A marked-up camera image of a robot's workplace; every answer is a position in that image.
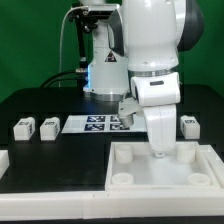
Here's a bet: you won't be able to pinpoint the white square tabletop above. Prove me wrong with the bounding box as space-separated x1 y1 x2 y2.
105 142 223 191

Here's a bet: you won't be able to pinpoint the white obstacle wall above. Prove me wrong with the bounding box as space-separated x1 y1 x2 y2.
200 145 224 189
0 189 224 221
0 150 10 179

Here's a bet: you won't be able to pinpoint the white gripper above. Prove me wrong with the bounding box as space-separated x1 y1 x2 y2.
131 72 180 158

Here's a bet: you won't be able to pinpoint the white obstacle right wall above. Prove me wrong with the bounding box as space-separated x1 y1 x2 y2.
200 145 224 189

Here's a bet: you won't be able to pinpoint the sheet with four tags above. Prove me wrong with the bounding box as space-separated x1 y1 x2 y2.
62 115 146 134

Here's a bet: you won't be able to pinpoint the black camera on mount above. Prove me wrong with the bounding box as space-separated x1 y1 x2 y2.
68 4 119 34

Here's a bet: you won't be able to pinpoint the wrist camera silver mount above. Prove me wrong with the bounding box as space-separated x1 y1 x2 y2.
118 97 143 128

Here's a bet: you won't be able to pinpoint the black cables at base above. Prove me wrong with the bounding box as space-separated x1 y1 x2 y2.
39 68 88 88

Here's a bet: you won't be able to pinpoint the white obstacle front wall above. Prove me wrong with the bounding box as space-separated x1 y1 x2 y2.
0 189 224 221

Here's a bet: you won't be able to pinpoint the white obstacle left wall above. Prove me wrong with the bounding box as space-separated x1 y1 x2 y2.
0 150 10 179

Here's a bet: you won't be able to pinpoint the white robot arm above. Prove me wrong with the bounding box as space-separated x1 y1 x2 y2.
80 0 204 157

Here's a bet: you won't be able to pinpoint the grey cable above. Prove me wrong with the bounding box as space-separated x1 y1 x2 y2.
58 6 81 88

